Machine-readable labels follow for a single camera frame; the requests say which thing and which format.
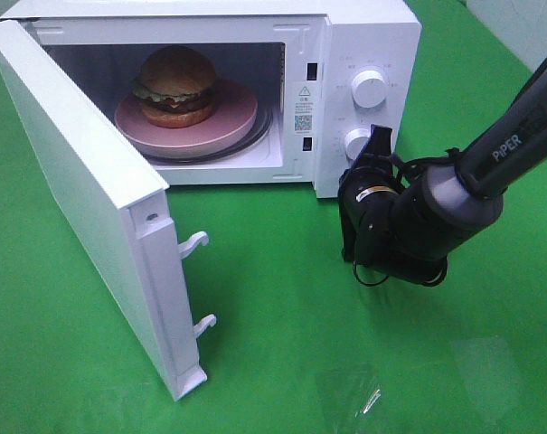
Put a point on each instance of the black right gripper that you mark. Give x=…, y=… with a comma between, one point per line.
x=366, y=193

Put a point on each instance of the white timer knob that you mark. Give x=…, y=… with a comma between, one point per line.
x=355, y=141

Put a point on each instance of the pink round plate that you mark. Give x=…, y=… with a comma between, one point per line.
x=234, y=113

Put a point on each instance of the burger with lettuce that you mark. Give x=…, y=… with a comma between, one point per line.
x=174, y=87

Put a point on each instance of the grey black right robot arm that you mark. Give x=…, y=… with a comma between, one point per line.
x=402, y=218

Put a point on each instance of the white upper power knob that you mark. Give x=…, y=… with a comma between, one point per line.
x=369, y=88

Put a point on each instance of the white warning label sticker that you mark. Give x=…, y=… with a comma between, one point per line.
x=303, y=105

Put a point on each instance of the glass microwave turntable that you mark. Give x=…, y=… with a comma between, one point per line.
x=259, y=129

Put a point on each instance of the white microwave oven body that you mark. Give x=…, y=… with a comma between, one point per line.
x=266, y=45

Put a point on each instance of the clear tape patch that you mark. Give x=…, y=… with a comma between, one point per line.
x=348, y=394

